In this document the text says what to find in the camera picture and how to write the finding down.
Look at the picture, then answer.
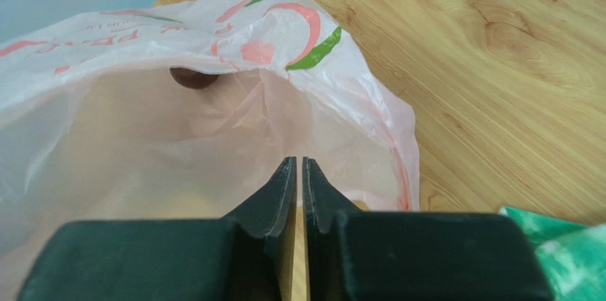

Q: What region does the green white cloth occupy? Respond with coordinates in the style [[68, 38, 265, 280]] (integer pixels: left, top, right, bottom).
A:
[[499, 206, 605, 301]]

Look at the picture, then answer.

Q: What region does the pink plastic bag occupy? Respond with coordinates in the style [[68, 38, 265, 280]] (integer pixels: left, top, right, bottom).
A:
[[1, 0, 420, 300]]

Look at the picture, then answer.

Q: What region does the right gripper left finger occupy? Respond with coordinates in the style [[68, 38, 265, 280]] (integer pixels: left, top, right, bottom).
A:
[[18, 157, 297, 300]]

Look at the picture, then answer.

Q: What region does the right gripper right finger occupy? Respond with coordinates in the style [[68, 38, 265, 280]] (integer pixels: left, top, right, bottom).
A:
[[302, 158, 554, 300]]

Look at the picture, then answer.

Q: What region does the dark plum in bag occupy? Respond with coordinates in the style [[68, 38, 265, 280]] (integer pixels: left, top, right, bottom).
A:
[[169, 67, 218, 90]]

